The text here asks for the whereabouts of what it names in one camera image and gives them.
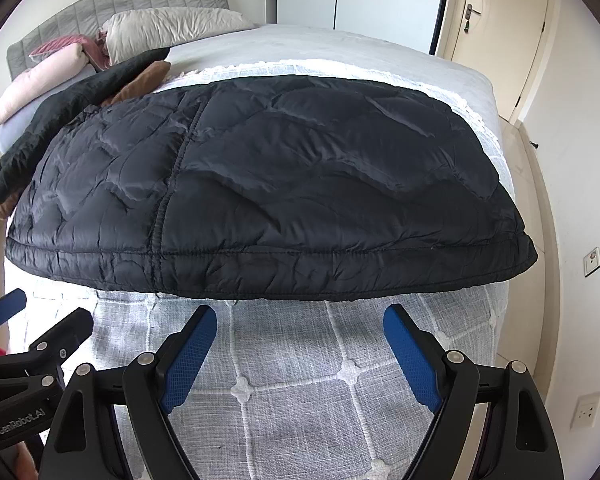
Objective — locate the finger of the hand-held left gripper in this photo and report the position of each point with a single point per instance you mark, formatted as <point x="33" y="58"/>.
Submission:
<point x="5" y="305"/>
<point x="62" y="332"/>

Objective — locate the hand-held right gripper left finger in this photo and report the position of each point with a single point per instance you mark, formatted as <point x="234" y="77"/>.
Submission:
<point x="190" y="360"/>

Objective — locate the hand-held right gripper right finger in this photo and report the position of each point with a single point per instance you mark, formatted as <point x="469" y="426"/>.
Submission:
<point x="412" y="360"/>

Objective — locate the dark quilted down jacket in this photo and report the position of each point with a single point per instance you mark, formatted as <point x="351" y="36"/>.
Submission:
<point x="305" y="185"/>

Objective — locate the white quilted bed cover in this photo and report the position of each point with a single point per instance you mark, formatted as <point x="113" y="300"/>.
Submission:
<point x="305" y="385"/>

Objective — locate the pale blue pillow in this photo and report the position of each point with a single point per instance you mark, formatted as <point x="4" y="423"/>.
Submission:
<point x="15" y="130"/>

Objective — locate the pale pink folded duvet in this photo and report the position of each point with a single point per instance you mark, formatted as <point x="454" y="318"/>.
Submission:
<point x="35" y="80"/>

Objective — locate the dark pink pillow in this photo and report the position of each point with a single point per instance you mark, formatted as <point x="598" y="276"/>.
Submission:
<point x="60" y="45"/>

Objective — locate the beige pillow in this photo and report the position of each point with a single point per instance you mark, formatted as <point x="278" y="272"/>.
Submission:
<point x="180" y="30"/>

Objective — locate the bed with grey sheet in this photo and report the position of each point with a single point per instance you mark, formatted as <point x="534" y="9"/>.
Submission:
<point x="330" y="45"/>

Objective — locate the cream door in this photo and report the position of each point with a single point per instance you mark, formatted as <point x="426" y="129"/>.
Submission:
<point x="505" y="35"/>

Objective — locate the grey and white wardrobe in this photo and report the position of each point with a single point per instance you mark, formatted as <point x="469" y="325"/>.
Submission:
<point x="370" y="5"/>

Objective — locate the white wall socket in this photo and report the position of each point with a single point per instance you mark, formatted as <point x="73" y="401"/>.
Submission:
<point x="586" y="410"/>

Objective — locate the wall switch panel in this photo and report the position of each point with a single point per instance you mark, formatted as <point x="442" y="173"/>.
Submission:
<point x="592" y="262"/>

